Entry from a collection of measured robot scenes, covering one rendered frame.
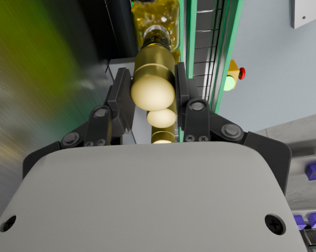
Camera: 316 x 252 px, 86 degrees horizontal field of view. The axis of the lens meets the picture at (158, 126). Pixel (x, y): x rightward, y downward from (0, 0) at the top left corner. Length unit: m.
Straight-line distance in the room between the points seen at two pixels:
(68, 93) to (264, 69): 0.85
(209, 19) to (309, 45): 0.61
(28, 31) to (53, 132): 0.10
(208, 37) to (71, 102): 0.33
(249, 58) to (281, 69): 0.17
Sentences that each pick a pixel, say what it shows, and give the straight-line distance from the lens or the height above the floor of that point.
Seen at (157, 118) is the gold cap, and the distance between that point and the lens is 0.19.
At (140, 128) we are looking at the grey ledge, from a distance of 0.65.
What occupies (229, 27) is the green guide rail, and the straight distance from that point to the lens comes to 0.38.
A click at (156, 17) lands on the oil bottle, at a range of 0.21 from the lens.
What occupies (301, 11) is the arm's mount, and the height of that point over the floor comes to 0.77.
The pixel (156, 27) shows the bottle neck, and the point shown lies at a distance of 0.20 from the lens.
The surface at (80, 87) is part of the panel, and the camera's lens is 0.28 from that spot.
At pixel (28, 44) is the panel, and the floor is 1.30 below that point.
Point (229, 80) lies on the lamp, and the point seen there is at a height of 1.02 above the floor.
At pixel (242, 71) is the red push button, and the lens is 0.63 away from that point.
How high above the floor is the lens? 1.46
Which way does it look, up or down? 41 degrees down
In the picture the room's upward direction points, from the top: 178 degrees counter-clockwise
